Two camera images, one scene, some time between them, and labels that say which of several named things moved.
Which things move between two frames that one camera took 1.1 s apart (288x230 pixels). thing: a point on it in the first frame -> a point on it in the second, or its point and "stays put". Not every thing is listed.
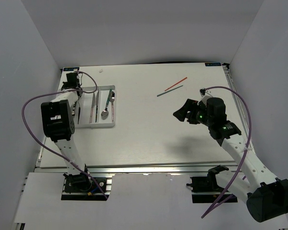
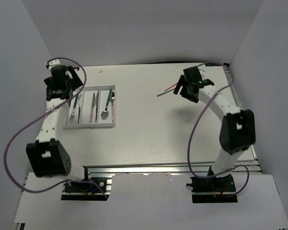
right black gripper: x=181 y=113 -> x=181 y=82
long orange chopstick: x=176 y=84 stays put
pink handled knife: x=93 y=101 stays put
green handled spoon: x=105 y=113 stays put
